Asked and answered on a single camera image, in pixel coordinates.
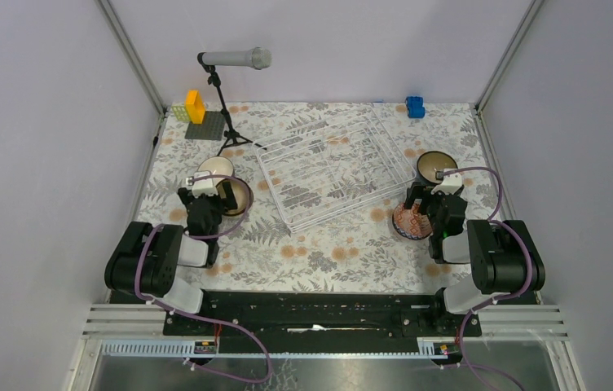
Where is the black glazed patterned bowl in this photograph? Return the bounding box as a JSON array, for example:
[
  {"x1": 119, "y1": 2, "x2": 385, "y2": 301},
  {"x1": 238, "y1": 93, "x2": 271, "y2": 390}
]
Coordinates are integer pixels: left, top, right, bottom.
[{"x1": 216, "y1": 178, "x2": 253, "y2": 217}]

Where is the dark blue floral bowl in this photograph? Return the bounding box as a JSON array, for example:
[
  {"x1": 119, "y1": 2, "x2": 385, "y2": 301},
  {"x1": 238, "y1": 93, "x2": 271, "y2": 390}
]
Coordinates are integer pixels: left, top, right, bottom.
[{"x1": 416, "y1": 151, "x2": 458, "y2": 186}]

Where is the pink patterned bowl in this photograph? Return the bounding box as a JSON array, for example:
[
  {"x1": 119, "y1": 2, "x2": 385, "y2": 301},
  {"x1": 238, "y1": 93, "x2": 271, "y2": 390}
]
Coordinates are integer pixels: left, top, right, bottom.
[{"x1": 391, "y1": 202, "x2": 433, "y2": 240}]

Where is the teal bowl cream interior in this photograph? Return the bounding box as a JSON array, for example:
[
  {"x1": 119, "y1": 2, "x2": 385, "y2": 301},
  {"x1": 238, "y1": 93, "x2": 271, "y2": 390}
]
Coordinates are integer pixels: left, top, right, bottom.
[{"x1": 196, "y1": 156, "x2": 235, "y2": 176}]

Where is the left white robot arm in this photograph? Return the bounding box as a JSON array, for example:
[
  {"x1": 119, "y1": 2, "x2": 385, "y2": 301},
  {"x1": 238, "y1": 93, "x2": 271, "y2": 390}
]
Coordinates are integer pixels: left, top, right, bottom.
[{"x1": 104, "y1": 178, "x2": 253, "y2": 335}]

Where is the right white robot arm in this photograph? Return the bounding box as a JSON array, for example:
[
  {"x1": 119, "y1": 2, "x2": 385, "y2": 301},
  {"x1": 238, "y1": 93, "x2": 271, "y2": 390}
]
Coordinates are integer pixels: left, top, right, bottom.
[{"x1": 402, "y1": 182, "x2": 545, "y2": 336}]

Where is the black microphone tripod stand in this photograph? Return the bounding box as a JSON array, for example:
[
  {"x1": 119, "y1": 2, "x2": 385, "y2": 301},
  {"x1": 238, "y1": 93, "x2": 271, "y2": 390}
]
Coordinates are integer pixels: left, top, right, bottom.
[{"x1": 201, "y1": 64, "x2": 266, "y2": 156}]

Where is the floral table mat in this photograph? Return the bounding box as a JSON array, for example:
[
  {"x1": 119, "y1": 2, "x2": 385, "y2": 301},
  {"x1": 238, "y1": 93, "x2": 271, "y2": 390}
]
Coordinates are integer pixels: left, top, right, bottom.
[{"x1": 117, "y1": 102, "x2": 523, "y2": 297}]

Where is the grey toy baseplate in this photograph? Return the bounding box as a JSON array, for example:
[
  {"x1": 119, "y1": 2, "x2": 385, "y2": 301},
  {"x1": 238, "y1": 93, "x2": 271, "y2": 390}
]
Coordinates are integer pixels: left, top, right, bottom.
[{"x1": 184, "y1": 111, "x2": 227, "y2": 141}]

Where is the light green toy block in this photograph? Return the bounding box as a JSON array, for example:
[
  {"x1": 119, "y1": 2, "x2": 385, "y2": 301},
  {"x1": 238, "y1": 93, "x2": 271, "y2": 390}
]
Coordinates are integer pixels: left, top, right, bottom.
[{"x1": 170, "y1": 104, "x2": 191, "y2": 123}]

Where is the blue toy block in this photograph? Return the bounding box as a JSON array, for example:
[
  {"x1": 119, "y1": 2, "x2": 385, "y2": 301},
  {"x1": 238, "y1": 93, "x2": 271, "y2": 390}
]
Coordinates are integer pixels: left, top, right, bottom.
[{"x1": 405, "y1": 95, "x2": 426, "y2": 119}]

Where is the yellow toy block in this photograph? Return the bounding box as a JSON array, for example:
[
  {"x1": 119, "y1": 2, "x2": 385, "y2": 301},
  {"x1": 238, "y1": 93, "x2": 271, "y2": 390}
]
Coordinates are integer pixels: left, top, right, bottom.
[{"x1": 184, "y1": 90, "x2": 206, "y2": 125}]

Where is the grey microphone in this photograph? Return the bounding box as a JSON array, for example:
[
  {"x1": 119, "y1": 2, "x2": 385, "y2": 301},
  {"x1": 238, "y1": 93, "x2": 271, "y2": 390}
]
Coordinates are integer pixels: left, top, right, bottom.
[{"x1": 197, "y1": 47, "x2": 272, "y2": 70}]

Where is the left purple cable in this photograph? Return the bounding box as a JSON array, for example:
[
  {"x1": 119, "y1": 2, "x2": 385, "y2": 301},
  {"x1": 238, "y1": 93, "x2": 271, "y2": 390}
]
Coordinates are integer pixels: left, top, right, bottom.
[{"x1": 133, "y1": 174, "x2": 276, "y2": 385}]

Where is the white wire dish rack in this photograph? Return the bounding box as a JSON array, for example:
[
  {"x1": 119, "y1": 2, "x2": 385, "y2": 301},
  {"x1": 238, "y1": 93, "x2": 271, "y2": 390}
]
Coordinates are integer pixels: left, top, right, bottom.
[{"x1": 253, "y1": 104, "x2": 416, "y2": 233}]

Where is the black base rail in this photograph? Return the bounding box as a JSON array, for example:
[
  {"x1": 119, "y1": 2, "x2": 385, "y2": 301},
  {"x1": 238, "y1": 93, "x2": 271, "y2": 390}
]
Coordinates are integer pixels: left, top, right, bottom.
[{"x1": 163, "y1": 291, "x2": 482, "y2": 354}]

